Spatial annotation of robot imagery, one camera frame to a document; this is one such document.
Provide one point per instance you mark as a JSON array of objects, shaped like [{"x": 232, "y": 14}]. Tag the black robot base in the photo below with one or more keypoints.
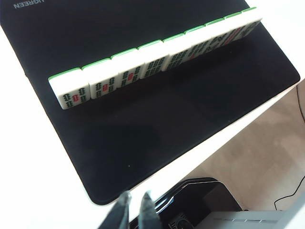
[{"x": 202, "y": 190}]

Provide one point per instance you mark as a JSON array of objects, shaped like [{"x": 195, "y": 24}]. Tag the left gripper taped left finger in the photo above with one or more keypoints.
[{"x": 119, "y": 214}]

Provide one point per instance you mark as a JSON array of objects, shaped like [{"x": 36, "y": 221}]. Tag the grey metal box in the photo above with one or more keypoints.
[{"x": 257, "y": 220}]

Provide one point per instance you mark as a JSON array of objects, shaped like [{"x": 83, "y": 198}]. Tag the black cloth mouse mat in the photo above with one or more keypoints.
[{"x": 166, "y": 107}]

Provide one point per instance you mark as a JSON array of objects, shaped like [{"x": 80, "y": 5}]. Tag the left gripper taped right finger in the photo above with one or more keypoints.
[{"x": 149, "y": 214}]

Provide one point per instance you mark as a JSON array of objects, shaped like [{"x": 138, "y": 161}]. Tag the nine bamboo mahjong tile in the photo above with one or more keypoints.
[{"x": 234, "y": 23}]

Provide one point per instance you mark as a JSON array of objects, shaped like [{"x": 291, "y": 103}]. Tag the six bamboo mahjong tile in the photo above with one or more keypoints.
[
  {"x": 176, "y": 46},
  {"x": 152, "y": 53}
]

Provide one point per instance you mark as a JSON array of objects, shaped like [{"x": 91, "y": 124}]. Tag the bird bamboo mahjong tile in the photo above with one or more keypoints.
[{"x": 250, "y": 16}]

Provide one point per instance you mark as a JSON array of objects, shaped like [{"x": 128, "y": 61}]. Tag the five bamboo mahjong tile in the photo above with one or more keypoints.
[
  {"x": 126, "y": 63},
  {"x": 69, "y": 83},
  {"x": 100, "y": 74}
]

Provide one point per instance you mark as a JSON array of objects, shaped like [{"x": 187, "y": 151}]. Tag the eight bamboo mahjong tile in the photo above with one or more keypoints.
[{"x": 215, "y": 31}]

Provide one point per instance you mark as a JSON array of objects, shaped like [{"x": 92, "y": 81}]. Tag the seven bamboo mahjong tile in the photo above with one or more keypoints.
[{"x": 197, "y": 38}]

